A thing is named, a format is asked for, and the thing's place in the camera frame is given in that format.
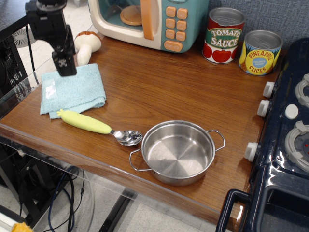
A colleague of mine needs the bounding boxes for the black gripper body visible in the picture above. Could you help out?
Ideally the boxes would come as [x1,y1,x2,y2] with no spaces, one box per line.
[25,1,76,55]

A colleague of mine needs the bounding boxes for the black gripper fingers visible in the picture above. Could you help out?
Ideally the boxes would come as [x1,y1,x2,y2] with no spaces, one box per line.
[52,51,77,77]

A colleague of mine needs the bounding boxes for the plush mushroom toy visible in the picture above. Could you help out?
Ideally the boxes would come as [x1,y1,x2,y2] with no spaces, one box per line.
[74,31,101,66]

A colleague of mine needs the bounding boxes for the light blue cloth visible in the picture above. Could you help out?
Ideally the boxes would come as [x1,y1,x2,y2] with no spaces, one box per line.
[40,63,106,119]

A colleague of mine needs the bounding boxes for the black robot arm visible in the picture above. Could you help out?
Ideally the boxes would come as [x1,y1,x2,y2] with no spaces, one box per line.
[25,0,77,77]

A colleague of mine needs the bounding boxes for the black desk left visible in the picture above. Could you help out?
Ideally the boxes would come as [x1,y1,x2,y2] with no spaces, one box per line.
[0,0,29,41]

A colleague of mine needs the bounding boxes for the clear acrylic table guard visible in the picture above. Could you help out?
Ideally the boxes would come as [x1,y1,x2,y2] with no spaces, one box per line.
[0,23,138,201]

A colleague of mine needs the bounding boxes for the toy microwave teal cream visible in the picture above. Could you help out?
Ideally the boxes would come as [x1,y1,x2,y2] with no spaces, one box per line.
[88,0,209,53]

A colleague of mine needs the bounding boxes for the stainless steel pot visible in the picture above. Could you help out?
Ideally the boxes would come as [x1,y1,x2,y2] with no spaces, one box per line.
[139,120,220,186]

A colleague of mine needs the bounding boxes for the tomato sauce can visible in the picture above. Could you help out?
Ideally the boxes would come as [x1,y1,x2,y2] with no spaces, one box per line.
[203,7,245,64]

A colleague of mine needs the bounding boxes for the pineapple slices can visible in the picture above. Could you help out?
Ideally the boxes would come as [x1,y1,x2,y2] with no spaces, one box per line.
[239,30,283,76]

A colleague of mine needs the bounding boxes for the white stove knob middle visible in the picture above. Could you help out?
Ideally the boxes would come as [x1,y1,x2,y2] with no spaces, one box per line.
[257,100,270,117]

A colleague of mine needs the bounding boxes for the white stove knob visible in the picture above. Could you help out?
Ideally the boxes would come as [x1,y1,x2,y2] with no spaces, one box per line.
[263,81,275,98]
[244,142,258,162]
[257,100,270,117]

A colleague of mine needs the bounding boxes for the white stove knob top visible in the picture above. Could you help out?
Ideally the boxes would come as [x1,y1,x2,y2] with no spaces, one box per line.
[263,81,275,98]

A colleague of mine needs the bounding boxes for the white stove knob bottom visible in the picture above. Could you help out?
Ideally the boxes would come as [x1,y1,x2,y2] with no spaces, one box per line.
[244,142,258,162]

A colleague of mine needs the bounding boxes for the dark blue toy stove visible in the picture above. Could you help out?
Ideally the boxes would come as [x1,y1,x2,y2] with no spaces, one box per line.
[216,38,309,232]

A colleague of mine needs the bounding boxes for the spoon with green handle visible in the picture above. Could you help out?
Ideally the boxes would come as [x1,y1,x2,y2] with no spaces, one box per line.
[57,109,143,146]

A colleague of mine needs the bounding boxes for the blue floor cable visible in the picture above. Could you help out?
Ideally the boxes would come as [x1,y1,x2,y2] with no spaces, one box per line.
[48,169,75,232]

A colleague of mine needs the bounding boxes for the black floor cable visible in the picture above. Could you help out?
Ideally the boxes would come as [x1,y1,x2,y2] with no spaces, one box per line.
[42,168,85,232]

